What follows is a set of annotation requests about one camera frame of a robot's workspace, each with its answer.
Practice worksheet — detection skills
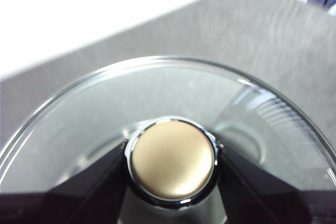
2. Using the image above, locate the glass lid with green knob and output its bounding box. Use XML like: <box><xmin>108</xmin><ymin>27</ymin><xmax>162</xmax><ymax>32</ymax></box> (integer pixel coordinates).
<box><xmin>0</xmin><ymin>55</ymin><xmax>336</xmax><ymax>224</ymax></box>

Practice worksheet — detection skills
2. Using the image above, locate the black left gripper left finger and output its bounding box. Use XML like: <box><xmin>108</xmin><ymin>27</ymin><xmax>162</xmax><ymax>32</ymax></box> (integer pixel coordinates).
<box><xmin>0</xmin><ymin>141</ymin><xmax>130</xmax><ymax>224</ymax></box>

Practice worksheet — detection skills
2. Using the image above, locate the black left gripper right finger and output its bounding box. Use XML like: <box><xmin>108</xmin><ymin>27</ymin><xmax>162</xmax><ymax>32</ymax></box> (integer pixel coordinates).
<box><xmin>214</xmin><ymin>144</ymin><xmax>336</xmax><ymax>224</ymax></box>

